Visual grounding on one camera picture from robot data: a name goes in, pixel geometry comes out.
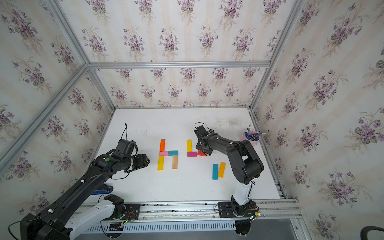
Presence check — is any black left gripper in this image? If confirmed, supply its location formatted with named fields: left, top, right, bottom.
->
left=121, top=153, right=152, bottom=173

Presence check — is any yellow block group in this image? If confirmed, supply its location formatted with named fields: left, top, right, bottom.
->
left=158, top=156, right=165, bottom=171
left=187, top=140, right=193, bottom=152

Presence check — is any red block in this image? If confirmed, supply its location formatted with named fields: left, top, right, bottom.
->
left=198, top=151, right=207, bottom=157

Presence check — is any pink block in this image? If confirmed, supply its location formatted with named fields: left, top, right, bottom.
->
left=159, top=151, right=169, bottom=157

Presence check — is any magenta block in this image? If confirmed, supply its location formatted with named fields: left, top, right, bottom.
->
left=188, top=152, right=198, bottom=157

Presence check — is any teal block group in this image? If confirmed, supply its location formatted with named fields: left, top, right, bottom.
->
left=212, top=164, right=219, bottom=180
left=168, top=151, right=179, bottom=156

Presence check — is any natural wood block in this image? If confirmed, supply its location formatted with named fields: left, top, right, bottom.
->
left=172, top=155, right=178, bottom=170

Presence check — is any amber orange block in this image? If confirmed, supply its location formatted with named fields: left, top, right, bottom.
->
left=218, top=162, right=226, bottom=178

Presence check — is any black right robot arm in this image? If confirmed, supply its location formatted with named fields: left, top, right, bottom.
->
left=194, top=123, right=264, bottom=216

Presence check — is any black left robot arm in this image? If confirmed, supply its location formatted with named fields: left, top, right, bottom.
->
left=20, top=140, right=151, bottom=240

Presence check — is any blue object behind arm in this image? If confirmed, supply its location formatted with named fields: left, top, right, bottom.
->
left=92, top=185, right=114, bottom=195

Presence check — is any pink pen cup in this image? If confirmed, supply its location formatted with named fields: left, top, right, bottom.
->
left=242, top=130, right=260, bottom=147

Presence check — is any white vent grille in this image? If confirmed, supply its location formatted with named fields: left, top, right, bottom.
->
left=84, top=220, right=236, bottom=235

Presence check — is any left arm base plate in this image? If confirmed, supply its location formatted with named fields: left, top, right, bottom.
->
left=104, top=204, right=141, bottom=222

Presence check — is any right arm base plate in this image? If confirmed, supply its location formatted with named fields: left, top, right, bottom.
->
left=217, top=201, right=259, bottom=219

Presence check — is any aluminium front rail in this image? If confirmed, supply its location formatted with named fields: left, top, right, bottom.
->
left=67, top=199, right=303, bottom=226

